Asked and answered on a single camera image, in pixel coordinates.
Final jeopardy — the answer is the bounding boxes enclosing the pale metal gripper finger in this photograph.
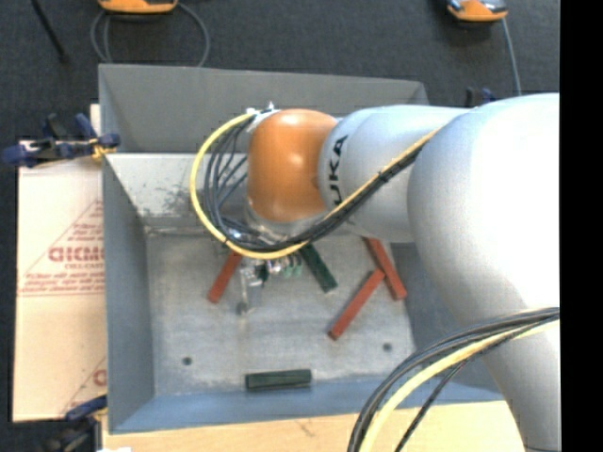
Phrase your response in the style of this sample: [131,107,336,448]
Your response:
[236,266,264,316]

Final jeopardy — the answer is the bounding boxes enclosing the red-brown flat block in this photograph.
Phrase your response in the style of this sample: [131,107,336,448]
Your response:
[327,268,387,342]
[206,250,244,305]
[362,235,408,301]

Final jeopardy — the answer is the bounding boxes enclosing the dark green flat block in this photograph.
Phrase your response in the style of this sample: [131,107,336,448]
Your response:
[244,368,314,392]
[300,243,339,295]

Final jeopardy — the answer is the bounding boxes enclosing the grey metal bin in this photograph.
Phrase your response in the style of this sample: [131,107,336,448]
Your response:
[97,63,509,435]

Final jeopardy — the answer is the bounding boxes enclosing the brown cardboard board, red print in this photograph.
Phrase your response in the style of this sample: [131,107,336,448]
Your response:
[10,103,110,424]

